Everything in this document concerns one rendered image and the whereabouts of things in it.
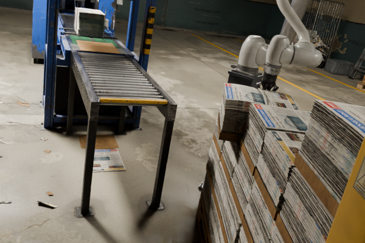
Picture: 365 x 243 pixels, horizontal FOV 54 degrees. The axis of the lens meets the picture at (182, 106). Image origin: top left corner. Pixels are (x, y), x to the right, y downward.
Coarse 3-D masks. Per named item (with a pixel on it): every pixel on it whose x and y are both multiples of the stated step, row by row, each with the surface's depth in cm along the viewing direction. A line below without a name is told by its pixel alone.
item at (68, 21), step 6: (66, 18) 492; (72, 18) 501; (60, 24) 442; (66, 24) 446; (72, 24) 453; (60, 30) 405; (66, 30) 408; (72, 30) 414; (108, 30) 460; (84, 36) 396; (114, 36) 427
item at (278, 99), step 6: (264, 90) 198; (270, 96) 188; (276, 96) 190; (282, 96) 191; (288, 96) 193; (270, 102) 178; (276, 102) 180; (282, 102) 181; (288, 102) 182; (294, 102) 184; (288, 108) 172; (294, 108) 174
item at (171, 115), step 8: (128, 56) 336; (136, 64) 314; (144, 72) 292; (152, 80) 273; (160, 88) 257; (168, 96) 244; (168, 104) 232; (176, 104) 231; (168, 112) 232; (168, 120) 233
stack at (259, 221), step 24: (216, 120) 232; (216, 168) 215; (240, 168) 170; (216, 192) 209; (240, 192) 164; (216, 216) 199; (264, 216) 133; (216, 240) 192; (240, 240) 156; (264, 240) 130
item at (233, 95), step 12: (228, 84) 196; (228, 96) 176; (240, 96) 178; (252, 96) 182; (228, 108) 174; (240, 108) 174; (228, 120) 177; (240, 120) 176; (228, 132) 179; (240, 132) 178
